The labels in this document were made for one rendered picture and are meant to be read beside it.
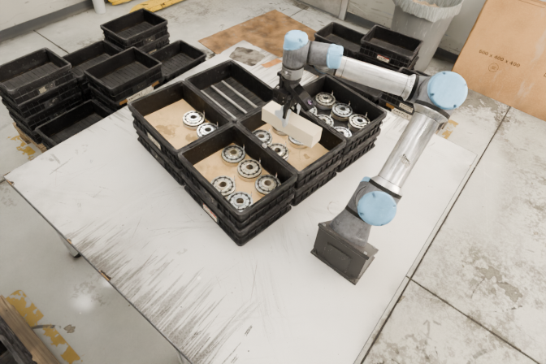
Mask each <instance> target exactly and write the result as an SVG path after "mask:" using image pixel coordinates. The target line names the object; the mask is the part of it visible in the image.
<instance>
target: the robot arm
mask: <svg viewBox="0 0 546 364"><path fill-rule="evenodd" d="M283 48H284V51H283V60H282V69H281V71H278V72H277V76H279V83H278V84H277V85H276V86H275V87H274V88H273V95H272V100H274V101H276V102H277V103H279V104H280V105H281V104H283V105H282V106H281V108H280V110H275V115H276V116H277V117H278V118H279V119H280V120H281V121H282V126H283V128H285V127H286V126H287V125H288V120H289V116H290V114H291V110H290V107H291V108H292V109H294V113H295V114H297V115H298V114H299V112H300V109H301V107H302V109H303V110H304V111H305V112H308V111H310V110H311V109H312V108H313V107H315V105H316V103H315V101H314V100H313V99H312V98H311V96H310V95H309V94H308V93H307V92H306V91H305V89H304V88H303V87H302V86H301V84H300V83H299V82H301V78H302V76H303V70H304V64H309V65H314V68H315V69H316V70H317V71H318V72H320V73H327V74H330V75H333V76H338V77H340V78H344V79H346V80H351V81H353V82H356V83H359V84H362V85H366V86H369V87H372V88H375V89H379V90H382V91H385V92H388V93H392V94H395V95H398V96H401V97H402V98H403V100H404V101H407V102H411V103H413V104H414V109H415V112H414V114H413V116H412V117H411V119H410V121H409V122H408V124H407V126H406V127H405V130H404V131H403V133H402V134H401V136H400V138H399V140H398V141H397V143H396V145H395V146H394V148H393V150H392V152H391V153H390V155H389V156H388V159H387V160H386V162H385V164H384V165H383V167H382V169H381V170H380V172H379V174H378V175H377V176H373V177H369V176H365V177H363V178H362V180H361V181H360V182H359V185H358V187H357V188H356V190H355V192H354V193H353V195H352V197H351V198H350V199H349V202H348V203H347V205H346V207H345V208H344V209H343V210H342V211H341V212H340V213H339V214H338V215H337V216H336V217H335V218H334V219H332V221H331V222H330V223H329V225H330V227H331V228H332V229H333V230H334V231H335V232H336V233H338V234H339V235H340V236H342V237H344V238H345V239H346V240H347V241H350V242H352V243H354V244H355V245H358V246H361V247H365V245H366V243H367V241H368V238H369V235H370V231H371V226H383V225H386V224H388V223H390V222H391V221H392V220H393V219H394V217H395V215H396V212H397V204H398V202H399V201H400V199H401V198H402V196H403V194H402V191H401V188H402V186H403V184H404V183H405V181H406V180H407V178H408V176H409V175H410V172H411V171H412V170H413V168H414V166H415V164H416V163H417V161H418V160H419V158H420V156H421V155H422V153H423V151H424V150H425V148H426V147H427V144H428V143H429V141H430V139H431V138H432V136H433V135H434V133H435V131H436V129H437V128H438V127H439V125H440V124H441V123H443V122H446V121H448V120H449V117H450V116H451V114H452V113H453V111H454V109H455V108H457V107H459V106H460V105H461V104H462V103H463V102H464V101H465V100H466V96H467V92H468V88H467V85H466V82H465V80H464V79H463V78H462V77H461V76H460V75H459V74H457V73H455V72H452V71H442V72H438V73H436V74H435V75H433V76H418V75H415V74H413V75H412V76H407V75H405V74H402V73H399V72H396V71H392V70H388V69H386V68H383V67H378V66H375V65H373V64H369V63H365V62H362V61H359V60H356V59H354V58H349V57H346V56H344V55H343V50H344V49H343V47H342V46H341V45H335V44H328V43H322V42H316V41H309V40H308V36H307V34H306V33H305V32H302V31H300V30H292V31H289V32H287V33H286V35H285V37H284V45H283ZM276 87H277V88H276ZM274 92H275V97H274Z"/></svg>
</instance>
